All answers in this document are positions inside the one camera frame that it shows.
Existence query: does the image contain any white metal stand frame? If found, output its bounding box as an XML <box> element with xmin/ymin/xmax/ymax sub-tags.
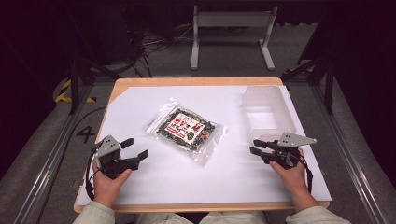
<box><xmin>190</xmin><ymin>5</ymin><xmax>279</xmax><ymax>72</ymax></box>

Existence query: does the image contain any black metal stand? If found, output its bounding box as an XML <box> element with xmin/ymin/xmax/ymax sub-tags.
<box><xmin>68</xmin><ymin>55</ymin><xmax>123</xmax><ymax>116</ymax></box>
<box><xmin>280</xmin><ymin>55</ymin><xmax>336</xmax><ymax>115</ymax></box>

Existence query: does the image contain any person's leg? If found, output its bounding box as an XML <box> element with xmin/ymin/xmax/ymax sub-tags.
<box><xmin>198</xmin><ymin>210</ymin><xmax>269</xmax><ymax>224</ymax></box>
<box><xmin>134</xmin><ymin>212</ymin><xmax>194</xmax><ymax>224</ymax></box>

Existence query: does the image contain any person's left hand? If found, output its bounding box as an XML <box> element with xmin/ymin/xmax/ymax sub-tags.
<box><xmin>92</xmin><ymin>160</ymin><xmax>134</xmax><ymax>209</ymax></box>

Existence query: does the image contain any clear zip bag with packet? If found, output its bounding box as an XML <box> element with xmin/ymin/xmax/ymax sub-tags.
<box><xmin>144</xmin><ymin>97</ymin><xmax>229</xmax><ymax>167</ymax></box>

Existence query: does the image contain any white paper sheet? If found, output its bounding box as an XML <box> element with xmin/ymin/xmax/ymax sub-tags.
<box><xmin>76</xmin><ymin>85</ymin><xmax>332</xmax><ymax>207</ymax></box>

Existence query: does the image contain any yellow black hazard tape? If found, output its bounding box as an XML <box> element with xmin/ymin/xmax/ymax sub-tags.
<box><xmin>54</xmin><ymin>79</ymin><xmax>96</xmax><ymax>104</ymax></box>

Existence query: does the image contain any person's right hand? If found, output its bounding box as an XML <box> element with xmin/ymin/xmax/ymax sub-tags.
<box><xmin>269</xmin><ymin>148</ymin><xmax>310</xmax><ymax>198</ymax></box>

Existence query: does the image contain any left hand-held gripper cable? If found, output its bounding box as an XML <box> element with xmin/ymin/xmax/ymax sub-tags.
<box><xmin>84</xmin><ymin>145</ymin><xmax>105</xmax><ymax>202</ymax></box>

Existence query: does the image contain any bundle of black floor cables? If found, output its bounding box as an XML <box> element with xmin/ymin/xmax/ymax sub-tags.
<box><xmin>122</xmin><ymin>6</ymin><xmax>194</xmax><ymax>78</ymax></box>

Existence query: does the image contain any hand-held gripper cable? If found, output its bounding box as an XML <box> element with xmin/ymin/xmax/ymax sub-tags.
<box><xmin>84</xmin><ymin>145</ymin><xmax>105</xmax><ymax>202</ymax></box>
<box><xmin>298</xmin><ymin>154</ymin><xmax>315</xmax><ymax>194</ymax></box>

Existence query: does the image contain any right hand-held gripper cable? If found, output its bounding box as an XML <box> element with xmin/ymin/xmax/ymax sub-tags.
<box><xmin>298</xmin><ymin>154</ymin><xmax>315</xmax><ymax>194</ymax></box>

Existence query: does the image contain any person's right leg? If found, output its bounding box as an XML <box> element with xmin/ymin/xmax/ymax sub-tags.
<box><xmin>198</xmin><ymin>210</ymin><xmax>269</xmax><ymax>224</ymax></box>

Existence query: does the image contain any clear plastic container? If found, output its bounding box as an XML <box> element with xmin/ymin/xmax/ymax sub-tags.
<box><xmin>241</xmin><ymin>85</ymin><xmax>298</xmax><ymax>143</ymax></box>

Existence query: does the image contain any person's left leg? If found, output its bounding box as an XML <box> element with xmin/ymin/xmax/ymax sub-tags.
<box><xmin>134</xmin><ymin>212</ymin><xmax>194</xmax><ymax>224</ymax></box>

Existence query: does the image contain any aluminium floor rail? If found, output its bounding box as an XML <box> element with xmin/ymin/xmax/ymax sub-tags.
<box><xmin>12</xmin><ymin>83</ymin><xmax>95</xmax><ymax>224</ymax></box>
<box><xmin>309</xmin><ymin>84</ymin><xmax>389</xmax><ymax>224</ymax></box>

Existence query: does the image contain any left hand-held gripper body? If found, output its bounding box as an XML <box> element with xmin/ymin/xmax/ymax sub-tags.
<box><xmin>93</xmin><ymin>134</ymin><xmax>140</xmax><ymax>180</ymax></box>

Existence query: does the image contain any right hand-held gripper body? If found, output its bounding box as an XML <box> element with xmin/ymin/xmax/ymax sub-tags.
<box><xmin>264</xmin><ymin>132</ymin><xmax>318</xmax><ymax>171</ymax></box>

